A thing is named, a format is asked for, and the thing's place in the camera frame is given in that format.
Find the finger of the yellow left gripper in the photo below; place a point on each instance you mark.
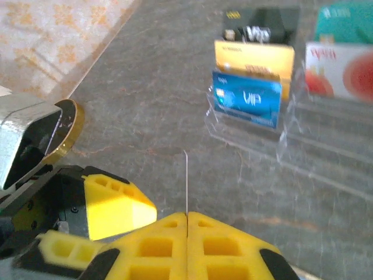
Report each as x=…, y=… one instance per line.
x=116, y=210
x=67, y=251

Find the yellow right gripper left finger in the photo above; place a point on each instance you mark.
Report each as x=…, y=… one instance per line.
x=151, y=248

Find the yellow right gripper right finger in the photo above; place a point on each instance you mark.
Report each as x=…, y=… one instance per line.
x=221, y=248

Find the red and white credit card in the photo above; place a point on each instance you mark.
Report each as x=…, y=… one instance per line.
x=335, y=67

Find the clear acrylic card stand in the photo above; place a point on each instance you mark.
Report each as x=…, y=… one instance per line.
x=320, y=140

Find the blue VIP card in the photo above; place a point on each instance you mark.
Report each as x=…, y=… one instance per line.
x=247, y=99

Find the gold VIP card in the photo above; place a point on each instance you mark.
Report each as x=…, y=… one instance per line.
x=262, y=58

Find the black VIP card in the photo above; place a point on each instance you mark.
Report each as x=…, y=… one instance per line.
x=279, y=26

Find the green credit card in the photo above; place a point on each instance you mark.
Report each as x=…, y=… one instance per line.
x=344, y=26

